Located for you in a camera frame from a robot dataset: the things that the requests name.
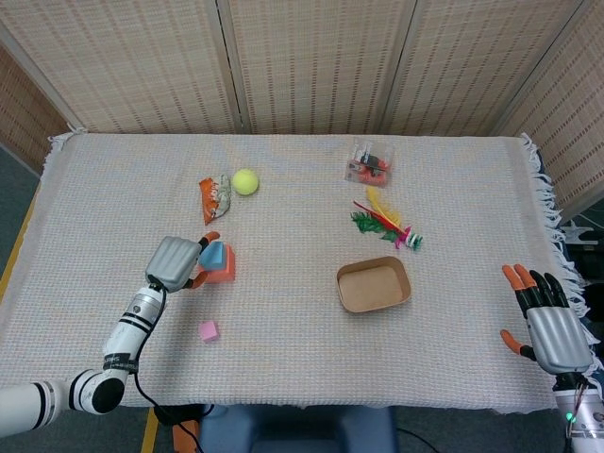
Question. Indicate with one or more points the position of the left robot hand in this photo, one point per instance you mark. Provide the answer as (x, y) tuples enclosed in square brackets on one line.
[(174, 262)]

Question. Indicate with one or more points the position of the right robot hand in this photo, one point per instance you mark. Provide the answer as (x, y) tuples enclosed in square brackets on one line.
[(557, 337)]

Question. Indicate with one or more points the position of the medium blue foam cube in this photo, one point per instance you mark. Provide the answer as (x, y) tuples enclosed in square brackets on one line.
[(212, 255)]

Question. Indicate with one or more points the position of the small pink foam cube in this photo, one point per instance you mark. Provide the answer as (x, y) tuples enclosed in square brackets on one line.
[(209, 331)]

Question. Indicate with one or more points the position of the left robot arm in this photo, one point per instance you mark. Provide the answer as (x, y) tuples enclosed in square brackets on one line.
[(118, 344)]

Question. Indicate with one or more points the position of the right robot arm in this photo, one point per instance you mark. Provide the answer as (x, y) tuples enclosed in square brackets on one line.
[(582, 410)]

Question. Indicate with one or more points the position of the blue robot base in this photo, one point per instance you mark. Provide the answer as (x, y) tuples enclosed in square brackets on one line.
[(295, 429)]

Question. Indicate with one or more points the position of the large orange foam cube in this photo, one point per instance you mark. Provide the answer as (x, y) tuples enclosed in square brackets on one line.
[(222, 269)]

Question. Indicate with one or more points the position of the crumpled orange snack bag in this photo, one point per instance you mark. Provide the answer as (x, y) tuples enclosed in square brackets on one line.
[(213, 198)]

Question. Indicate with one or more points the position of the white equipment stand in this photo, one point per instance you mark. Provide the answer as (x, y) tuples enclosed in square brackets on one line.
[(578, 233)]

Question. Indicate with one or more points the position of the yellow tennis ball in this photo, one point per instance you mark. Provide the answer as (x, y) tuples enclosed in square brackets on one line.
[(245, 181)]

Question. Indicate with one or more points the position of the white woven tablecloth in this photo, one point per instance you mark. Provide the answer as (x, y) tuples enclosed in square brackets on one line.
[(302, 321)]

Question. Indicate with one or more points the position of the brown paper tray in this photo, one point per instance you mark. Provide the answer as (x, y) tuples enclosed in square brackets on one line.
[(373, 285)]

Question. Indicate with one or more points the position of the colourful feather shuttlecock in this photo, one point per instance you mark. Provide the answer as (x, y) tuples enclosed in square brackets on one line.
[(384, 222)]

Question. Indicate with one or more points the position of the clear plastic clip box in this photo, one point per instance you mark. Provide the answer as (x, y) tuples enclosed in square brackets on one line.
[(370, 165)]

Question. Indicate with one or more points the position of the woven folding screen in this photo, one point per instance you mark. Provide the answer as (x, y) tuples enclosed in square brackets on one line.
[(302, 61)]

